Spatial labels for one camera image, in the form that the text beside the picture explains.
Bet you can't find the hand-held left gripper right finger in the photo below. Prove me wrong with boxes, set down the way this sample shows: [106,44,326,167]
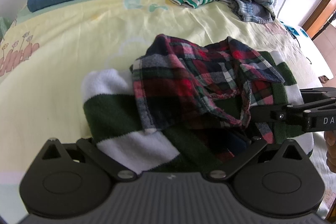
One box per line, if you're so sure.
[207,134,302,182]

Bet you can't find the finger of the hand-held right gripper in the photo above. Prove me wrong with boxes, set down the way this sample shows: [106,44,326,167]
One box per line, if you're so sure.
[299,87,336,109]
[250,104,309,131]

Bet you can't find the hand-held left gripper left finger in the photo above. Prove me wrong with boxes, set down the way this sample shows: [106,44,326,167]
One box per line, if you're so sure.
[42,138,137,182]

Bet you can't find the green white striped sweater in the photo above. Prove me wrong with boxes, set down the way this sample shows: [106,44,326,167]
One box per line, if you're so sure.
[81,50,314,175]

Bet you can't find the red plaid shirt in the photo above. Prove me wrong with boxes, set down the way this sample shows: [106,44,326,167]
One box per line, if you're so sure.
[130,34,285,162]

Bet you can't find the person's right hand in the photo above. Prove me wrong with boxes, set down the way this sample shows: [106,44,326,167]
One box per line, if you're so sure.
[325,131,336,169]

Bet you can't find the white table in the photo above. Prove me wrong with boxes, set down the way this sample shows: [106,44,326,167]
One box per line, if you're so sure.
[278,19,333,83]

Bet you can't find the black power adapter with cable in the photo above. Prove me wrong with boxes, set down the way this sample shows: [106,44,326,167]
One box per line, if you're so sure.
[285,26,313,65]

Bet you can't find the wooden door frame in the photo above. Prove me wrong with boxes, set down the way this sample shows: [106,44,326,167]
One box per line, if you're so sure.
[301,0,336,41]

